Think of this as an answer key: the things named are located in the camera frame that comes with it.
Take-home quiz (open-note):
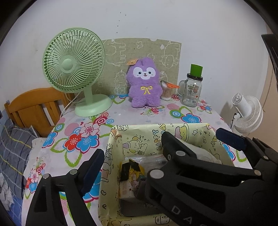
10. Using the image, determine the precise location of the purple plush toy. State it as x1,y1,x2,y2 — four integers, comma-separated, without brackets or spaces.
126,57,163,108

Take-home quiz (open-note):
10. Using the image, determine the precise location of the patterned storage box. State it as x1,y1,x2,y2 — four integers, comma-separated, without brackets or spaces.
98,123,234,225

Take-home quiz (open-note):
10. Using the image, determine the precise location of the green desk fan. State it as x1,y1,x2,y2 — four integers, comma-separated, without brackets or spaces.
42,27,112,117

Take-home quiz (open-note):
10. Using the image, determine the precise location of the white fan cable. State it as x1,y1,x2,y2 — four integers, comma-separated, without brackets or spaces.
59,92,86,120

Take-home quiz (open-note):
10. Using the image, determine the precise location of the green cartoon backboard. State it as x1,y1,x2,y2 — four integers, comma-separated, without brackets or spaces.
92,38,181,95

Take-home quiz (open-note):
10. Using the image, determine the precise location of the floral tablecloth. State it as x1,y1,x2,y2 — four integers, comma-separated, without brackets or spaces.
22,95,250,225

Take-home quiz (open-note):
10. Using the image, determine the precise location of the clear plastic pouch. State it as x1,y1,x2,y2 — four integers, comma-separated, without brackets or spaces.
124,154,168,169

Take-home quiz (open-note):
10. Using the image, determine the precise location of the white standing fan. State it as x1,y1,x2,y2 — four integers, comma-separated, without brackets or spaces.
231,93,263,134

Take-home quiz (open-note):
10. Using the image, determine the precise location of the grey plaid pillow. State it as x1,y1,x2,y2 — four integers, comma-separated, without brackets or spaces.
1,119,37,199

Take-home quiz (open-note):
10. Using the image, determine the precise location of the glass jar green lid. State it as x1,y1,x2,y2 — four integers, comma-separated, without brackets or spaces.
177,64,203,107

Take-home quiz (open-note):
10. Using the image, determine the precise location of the cotton swab cup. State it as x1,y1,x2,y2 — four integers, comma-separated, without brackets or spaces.
160,80,179,100

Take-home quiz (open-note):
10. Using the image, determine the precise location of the yellow cartoon packet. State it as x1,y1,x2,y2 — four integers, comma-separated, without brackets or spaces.
119,159,145,203

